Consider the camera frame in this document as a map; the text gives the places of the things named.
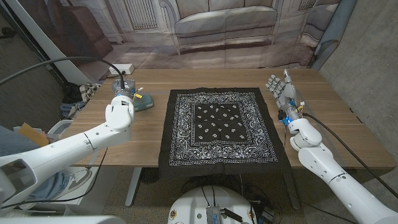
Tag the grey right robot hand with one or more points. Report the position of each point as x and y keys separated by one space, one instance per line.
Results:
x=286 y=95

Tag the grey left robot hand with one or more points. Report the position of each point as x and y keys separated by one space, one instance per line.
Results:
x=123 y=88

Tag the teal soap box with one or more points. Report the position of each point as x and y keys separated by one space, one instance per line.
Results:
x=144 y=104

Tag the black paisley bandana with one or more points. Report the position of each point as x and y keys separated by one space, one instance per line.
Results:
x=224 y=149

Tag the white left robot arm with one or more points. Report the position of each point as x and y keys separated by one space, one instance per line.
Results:
x=62 y=152

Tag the grey finned electronics box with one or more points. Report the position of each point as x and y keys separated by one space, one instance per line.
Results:
x=213 y=215

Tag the white power strip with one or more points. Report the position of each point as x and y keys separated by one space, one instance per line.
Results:
x=119 y=68

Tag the plaid cloth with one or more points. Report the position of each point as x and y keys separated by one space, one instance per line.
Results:
x=87 y=91

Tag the black bag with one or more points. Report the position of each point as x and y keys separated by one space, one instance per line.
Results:
x=71 y=93

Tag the blue grey cloth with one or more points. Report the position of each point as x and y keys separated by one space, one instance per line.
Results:
x=70 y=109

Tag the white plastic bin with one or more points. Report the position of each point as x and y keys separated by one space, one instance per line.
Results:
x=60 y=127

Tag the blue grey rolled backdrop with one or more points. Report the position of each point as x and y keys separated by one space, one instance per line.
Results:
x=334 y=31

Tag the printed sofa backdrop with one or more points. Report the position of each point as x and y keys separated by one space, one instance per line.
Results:
x=217 y=31

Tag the dark table leg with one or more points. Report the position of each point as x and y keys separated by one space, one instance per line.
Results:
x=292 y=193

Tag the white table leg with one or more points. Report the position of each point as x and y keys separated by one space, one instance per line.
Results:
x=133 y=186

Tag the grey white sneaker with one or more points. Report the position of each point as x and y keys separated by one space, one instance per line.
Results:
x=77 y=179

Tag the tan paper envelope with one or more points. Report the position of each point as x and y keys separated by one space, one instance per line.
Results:
x=32 y=133

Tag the person in blue jeans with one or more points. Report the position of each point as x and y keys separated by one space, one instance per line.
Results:
x=49 y=186

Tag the black clamp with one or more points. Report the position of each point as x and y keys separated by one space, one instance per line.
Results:
x=7 y=32

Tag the black connector block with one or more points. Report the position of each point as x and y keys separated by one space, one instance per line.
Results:
x=232 y=215

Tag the white robot torso base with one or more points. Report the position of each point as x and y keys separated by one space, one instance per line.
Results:
x=192 y=202

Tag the white robot chest panel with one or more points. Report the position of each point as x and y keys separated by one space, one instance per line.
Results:
x=62 y=221

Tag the white backdrop frame pole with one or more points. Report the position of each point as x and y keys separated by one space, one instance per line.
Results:
x=46 y=43

